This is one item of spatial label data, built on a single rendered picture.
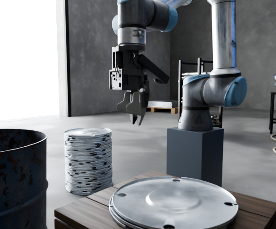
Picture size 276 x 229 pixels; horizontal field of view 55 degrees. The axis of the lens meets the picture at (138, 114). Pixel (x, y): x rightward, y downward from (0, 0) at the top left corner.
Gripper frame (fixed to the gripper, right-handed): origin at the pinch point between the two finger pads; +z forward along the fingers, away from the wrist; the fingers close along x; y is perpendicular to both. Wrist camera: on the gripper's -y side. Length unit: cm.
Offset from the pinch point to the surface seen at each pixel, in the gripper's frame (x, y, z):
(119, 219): 16.5, 14.9, 17.9
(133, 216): 17.9, 12.4, 17.4
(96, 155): -80, -21, 31
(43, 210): -17.9, 22.6, 28.3
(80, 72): -481, -157, -37
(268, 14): -353, -618, -194
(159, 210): 18.5, 6.1, 17.3
